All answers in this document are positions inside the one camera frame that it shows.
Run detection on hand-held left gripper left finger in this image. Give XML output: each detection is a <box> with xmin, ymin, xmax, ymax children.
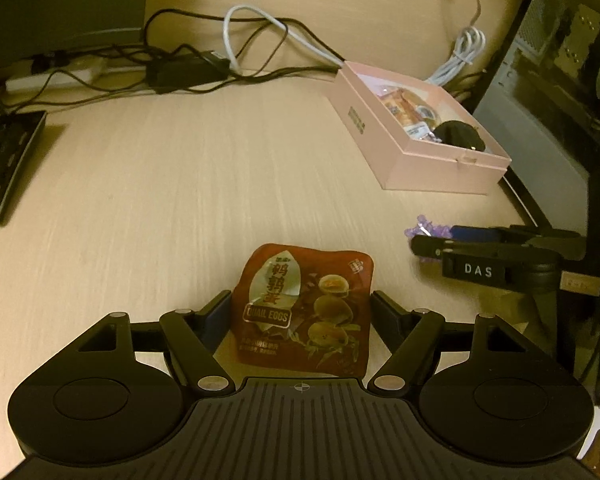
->
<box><xmin>75</xmin><ymin>290</ymin><xmax>236</xmax><ymax>394</ymax></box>

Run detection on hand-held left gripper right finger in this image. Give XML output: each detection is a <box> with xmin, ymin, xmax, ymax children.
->
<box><xmin>367</xmin><ymin>290</ymin><xmax>531</xmax><ymax>394</ymax></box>

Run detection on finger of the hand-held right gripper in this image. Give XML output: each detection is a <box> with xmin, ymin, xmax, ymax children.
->
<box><xmin>450</xmin><ymin>224</ymin><xmax>584</xmax><ymax>251</ymax></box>
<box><xmin>410</xmin><ymin>235</ymin><xmax>531</xmax><ymax>264</ymax></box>

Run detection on purple crystal bead cluster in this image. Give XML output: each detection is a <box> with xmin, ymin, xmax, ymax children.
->
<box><xmin>403</xmin><ymin>214</ymin><xmax>454</xmax><ymax>242</ymax></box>

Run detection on pink cardboard box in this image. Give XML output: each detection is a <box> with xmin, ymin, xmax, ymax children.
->
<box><xmin>328</xmin><ymin>60</ymin><xmax>513</xmax><ymax>195</ymax></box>

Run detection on red snack packet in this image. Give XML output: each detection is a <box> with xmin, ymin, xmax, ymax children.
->
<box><xmin>231</xmin><ymin>243</ymin><xmax>375</xmax><ymax>376</ymax></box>

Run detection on bread with labels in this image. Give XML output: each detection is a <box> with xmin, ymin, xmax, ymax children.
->
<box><xmin>375</xmin><ymin>87</ymin><xmax>441</xmax><ymax>139</ymax></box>

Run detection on dark round object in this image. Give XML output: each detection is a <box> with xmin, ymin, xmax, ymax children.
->
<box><xmin>432</xmin><ymin>119</ymin><xmax>487</xmax><ymax>152</ymax></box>

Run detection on computer tower case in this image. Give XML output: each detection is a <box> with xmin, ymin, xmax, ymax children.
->
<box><xmin>472</xmin><ymin>0</ymin><xmax>600</xmax><ymax>232</ymax></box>

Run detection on black power adapter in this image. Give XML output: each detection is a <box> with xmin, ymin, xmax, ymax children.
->
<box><xmin>145</xmin><ymin>50</ymin><xmax>231</xmax><ymax>95</ymax></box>

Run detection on black keyboard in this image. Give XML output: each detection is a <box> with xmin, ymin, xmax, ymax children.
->
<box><xmin>0</xmin><ymin>109</ymin><xmax>49</xmax><ymax>226</ymax></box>

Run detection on white power strip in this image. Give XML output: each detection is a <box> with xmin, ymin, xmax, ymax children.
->
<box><xmin>4</xmin><ymin>57</ymin><xmax>109</xmax><ymax>94</ymax></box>

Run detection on dark computer monitor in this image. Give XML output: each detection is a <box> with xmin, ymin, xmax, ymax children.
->
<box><xmin>0</xmin><ymin>0</ymin><xmax>154</xmax><ymax>72</ymax></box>

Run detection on coiled white cable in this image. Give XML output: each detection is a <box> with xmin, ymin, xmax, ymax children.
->
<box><xmin>424</xmin><ymin>0</ymin><xmax>486</xmax><ymax>86</ymax></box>

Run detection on black power strip cables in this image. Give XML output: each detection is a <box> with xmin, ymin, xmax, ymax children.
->
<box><xmin>0</xmin><ymin>74</ymin><xmax>162</xmax><ymax>117</ymax></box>

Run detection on thick white cable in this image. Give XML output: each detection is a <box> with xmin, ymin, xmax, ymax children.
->
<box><xmin>223</xmin><ymin>4</ymin><xmax>346</xmax><ymax>74</ymax></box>

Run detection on looped black cable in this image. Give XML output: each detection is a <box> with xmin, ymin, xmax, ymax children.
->
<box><xmin>142</xmin><ymin>7</ymin><xmax>292</xmax><ymax>77</ymax></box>

